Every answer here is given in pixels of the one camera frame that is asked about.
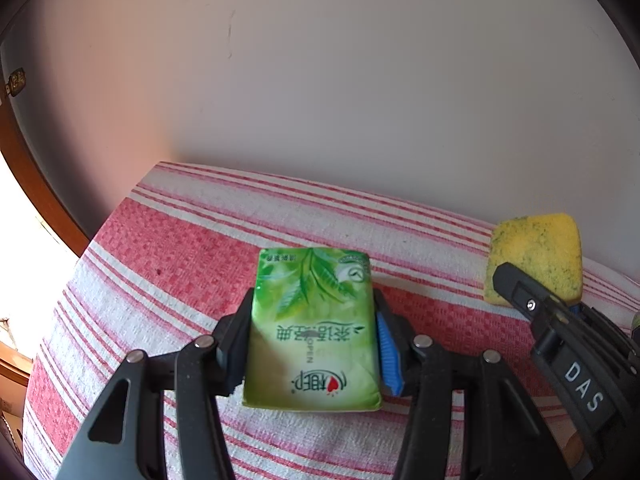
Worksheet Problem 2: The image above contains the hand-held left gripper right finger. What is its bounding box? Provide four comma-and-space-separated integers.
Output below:
372, 290, 573, 480

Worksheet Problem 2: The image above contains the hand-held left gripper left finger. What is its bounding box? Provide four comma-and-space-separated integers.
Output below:
54, 287, 257, 480

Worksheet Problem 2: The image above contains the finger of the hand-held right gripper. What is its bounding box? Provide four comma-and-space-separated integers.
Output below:
491, 262, 581, 348
580, 304, 640, 376

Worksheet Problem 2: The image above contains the yellow sponge with speckled top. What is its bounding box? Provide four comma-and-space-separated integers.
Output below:
482, 213, 584, 306

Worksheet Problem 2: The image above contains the green tissue pack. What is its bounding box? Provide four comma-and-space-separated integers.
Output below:
242, 247, 383, 412

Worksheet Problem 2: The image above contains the red white striped tablecloth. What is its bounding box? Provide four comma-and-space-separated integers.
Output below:
22, 161, 640, 480

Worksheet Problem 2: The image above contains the wooden door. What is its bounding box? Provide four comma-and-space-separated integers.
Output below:
0, 50, 93, 261

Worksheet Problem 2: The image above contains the brass door latch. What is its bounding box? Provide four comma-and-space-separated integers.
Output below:
4, 66, 27, 97

